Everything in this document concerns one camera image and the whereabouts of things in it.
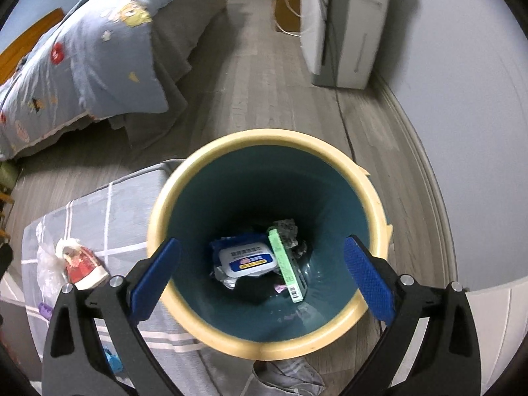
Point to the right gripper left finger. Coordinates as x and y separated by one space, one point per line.
74 361

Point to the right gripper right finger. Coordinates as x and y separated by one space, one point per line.
430 344

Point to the blue disposable glove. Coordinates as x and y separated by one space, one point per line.
114 361

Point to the red snack wrapper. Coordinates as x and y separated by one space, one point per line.
83 268

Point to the green white medicine box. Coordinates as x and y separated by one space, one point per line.
290 270

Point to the blue wet wipes pack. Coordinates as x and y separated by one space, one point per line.
246 255

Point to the clear plastic bag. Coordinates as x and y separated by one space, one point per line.
50 268

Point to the yellow and teal trash bin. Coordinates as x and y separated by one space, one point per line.
243 183

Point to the grey plaid cushion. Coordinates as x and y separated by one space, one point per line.
112 221

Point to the small wooden chair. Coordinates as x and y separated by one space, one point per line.
6 206

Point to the green small bin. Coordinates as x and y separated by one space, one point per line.
9 174

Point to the blue patterned duvet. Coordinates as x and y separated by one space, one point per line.
114 60

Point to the wooden bed headboard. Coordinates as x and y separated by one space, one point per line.
25 42

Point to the white air purifier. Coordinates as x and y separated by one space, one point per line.
340 40

